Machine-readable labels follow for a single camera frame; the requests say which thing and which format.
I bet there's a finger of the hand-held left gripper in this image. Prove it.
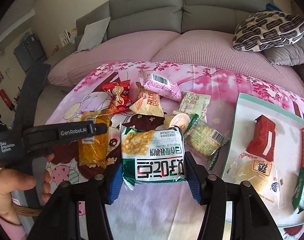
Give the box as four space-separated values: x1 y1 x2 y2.
87 121 109 137

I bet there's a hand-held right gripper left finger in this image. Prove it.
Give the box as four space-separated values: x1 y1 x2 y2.
26 159 124 240

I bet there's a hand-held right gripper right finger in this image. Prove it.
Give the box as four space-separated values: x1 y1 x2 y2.
183 151 283 240

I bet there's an orange translucent snack packet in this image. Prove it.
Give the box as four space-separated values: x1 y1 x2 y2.
78 110 112 168

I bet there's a small red snack packet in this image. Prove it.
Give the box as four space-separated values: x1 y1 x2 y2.
101 79 134 115

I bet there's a green and white snack packet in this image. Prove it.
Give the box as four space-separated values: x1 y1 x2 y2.
119 124 188 192

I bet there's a clear green-edged cracker packet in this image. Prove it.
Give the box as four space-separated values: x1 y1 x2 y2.
183 114 230 172

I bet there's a clear steamed cake packet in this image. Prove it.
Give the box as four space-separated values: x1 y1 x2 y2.
228 152 287 209

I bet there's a small jelly cup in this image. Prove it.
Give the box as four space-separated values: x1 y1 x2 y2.
164 113 191 132

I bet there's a pale green snack packet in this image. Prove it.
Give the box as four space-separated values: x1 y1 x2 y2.
172 91 212 119

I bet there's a dark red packet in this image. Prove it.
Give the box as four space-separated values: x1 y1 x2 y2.
245 114 277 162

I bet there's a dark green snack packet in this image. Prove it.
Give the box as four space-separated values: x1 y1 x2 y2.
292 167 304 214

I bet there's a teal cardboard box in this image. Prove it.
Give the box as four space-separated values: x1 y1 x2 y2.
220 92 304 228

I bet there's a person's left hand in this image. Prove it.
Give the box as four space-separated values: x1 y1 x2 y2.
0 153 55 227

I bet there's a red cylinder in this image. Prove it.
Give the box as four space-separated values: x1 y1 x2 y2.
0 89 15 110

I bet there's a beige snack packet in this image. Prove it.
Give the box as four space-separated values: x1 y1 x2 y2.
129 81 165 117

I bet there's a pink snack packet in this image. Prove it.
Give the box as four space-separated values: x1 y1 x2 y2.
138 69 183 102

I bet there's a pale grey cushion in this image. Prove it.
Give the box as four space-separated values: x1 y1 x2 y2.
78 17 111 53

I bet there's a dark grey cabinet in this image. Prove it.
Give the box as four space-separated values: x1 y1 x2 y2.
14 34 47 73

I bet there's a small white rack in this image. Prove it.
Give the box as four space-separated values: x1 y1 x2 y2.
59 29 77 46

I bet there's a printed cartoon blanket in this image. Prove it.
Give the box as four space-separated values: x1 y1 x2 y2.
0 60 304 240

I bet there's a pink sofa cover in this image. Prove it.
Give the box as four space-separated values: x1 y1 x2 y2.
47 30 304 100

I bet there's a grey-green sofa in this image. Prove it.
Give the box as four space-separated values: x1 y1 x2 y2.
47 0 304 85

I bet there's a grey pillow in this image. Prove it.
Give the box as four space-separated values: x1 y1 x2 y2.
263 36 304 67

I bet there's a black and white patterned pillow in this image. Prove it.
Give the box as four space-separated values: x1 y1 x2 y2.
232 10 304 52

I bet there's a blue cloth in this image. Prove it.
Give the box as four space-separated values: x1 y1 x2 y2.
265 2 283 12

